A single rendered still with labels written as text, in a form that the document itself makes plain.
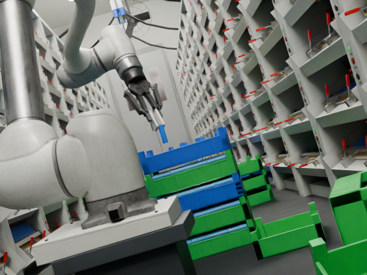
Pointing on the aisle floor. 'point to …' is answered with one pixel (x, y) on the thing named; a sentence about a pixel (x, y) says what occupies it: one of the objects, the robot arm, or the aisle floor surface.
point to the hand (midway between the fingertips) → (155, 119)
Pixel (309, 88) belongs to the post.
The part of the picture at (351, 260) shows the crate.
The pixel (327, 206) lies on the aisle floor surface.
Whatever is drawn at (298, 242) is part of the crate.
